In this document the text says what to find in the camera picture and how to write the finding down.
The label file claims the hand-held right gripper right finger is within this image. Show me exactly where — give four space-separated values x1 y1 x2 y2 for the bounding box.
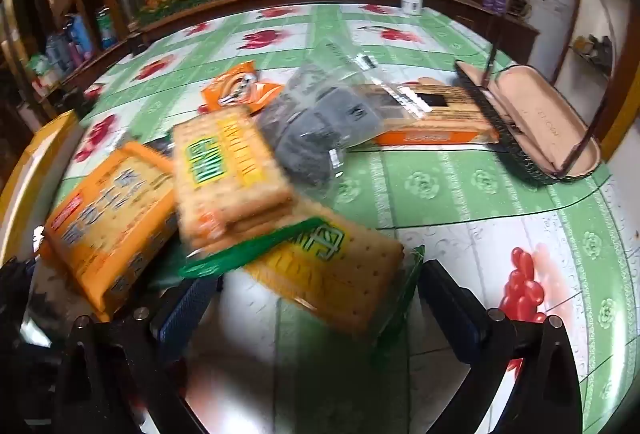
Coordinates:
418 259 586 434

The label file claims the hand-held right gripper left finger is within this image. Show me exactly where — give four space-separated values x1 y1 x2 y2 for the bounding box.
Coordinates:
50 275 225 434

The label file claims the orange cracker pack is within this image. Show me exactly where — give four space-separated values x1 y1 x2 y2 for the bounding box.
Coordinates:
40 141 179 315

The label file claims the yellow cardboard box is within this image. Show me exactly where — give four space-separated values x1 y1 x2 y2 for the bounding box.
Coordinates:
0 109 86 257

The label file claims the green-edged cracker pack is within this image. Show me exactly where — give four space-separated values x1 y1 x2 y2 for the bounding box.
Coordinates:
179 201 426 351

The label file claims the clear cracker pack green label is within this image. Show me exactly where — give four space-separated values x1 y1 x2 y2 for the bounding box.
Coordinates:
171 106 297 251

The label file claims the orange box with window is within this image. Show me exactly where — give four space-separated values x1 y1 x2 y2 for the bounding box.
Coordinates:
349 80 502 148

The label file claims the open glasses case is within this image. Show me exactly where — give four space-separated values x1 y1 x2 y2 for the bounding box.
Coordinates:
454 59 601 186

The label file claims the clear bag of grey socks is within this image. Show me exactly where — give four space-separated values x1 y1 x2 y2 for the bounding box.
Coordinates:
256 48 401 188

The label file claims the grey water jug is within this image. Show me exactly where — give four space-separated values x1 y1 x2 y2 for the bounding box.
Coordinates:
46 34 69 71

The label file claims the blue thermos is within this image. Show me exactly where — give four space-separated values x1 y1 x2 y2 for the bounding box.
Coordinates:
66 14 96 61

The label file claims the green plastic bottle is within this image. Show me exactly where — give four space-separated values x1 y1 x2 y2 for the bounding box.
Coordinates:
97 5 119 50

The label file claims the wall shoe rack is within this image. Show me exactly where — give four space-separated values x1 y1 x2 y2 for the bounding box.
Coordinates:
570 31 616 80

